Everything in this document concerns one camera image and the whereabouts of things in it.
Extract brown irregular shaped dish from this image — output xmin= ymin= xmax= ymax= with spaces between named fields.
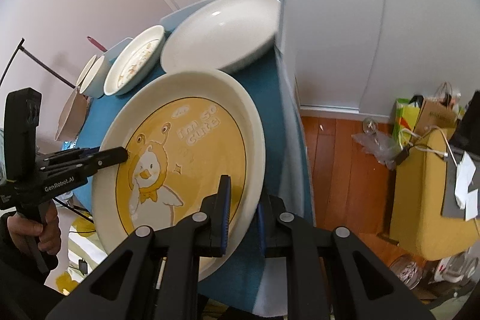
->
xmin=55 ymin=88 xmax=88 ymax=142

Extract cream ceramic bowl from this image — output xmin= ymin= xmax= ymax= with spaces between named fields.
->
xmin=76 ymin=55 xmax=111 ymax=98

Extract yellow duck cartoon plate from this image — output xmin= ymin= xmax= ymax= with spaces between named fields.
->
xmin=92 ymin=70 xmax=266 ymax=254

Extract small patterned white plate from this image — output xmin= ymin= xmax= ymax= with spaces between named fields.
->
xmin=103 ymin=25 xmax=165 ymax=96

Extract large plain white plate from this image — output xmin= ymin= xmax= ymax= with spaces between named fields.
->
xmin=160 ymin=0 xmax=281 ymax=73

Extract person's left hand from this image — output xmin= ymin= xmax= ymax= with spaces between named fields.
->
xmin=7 ymin=203 xmax=61 ymax=256

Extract blue table cloth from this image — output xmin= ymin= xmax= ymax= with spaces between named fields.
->
xmin=76 ymin=0 xmax=315 ymax=318

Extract pink broom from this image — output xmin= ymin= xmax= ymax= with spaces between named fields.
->
xmin=87 ymin=36 xmax=107 ymax=53

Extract black clothes rack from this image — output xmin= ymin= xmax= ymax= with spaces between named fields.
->
xmin=0 ymin=38 xmax=77 ymax=89

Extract yellow chair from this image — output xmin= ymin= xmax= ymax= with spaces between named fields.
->
xmin=390 ymin=148 xmax=479 ymax=261

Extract paper shopping bags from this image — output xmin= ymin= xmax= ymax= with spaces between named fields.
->
xmin=392 ymin=82 xmax=466 ymax=147

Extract white wardrobe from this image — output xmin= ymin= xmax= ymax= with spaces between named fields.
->
xmin=285 ymin=0 xmax=479 ymax=118

